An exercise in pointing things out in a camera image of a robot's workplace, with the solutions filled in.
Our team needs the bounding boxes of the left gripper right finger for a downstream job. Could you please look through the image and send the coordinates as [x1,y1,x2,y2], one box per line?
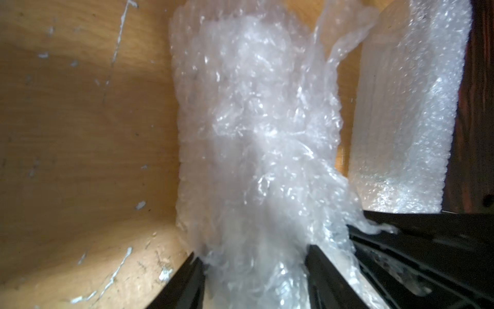
[304,245,368,309]

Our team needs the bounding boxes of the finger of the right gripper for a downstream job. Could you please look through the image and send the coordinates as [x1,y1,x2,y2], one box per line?
[348,211,493,308]

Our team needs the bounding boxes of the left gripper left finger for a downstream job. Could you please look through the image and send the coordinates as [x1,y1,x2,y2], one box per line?
[147,253,206,309]

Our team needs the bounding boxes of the bubble wrap sheet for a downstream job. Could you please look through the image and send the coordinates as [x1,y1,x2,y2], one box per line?
[348,1,472,213]
[169,1,386,308]

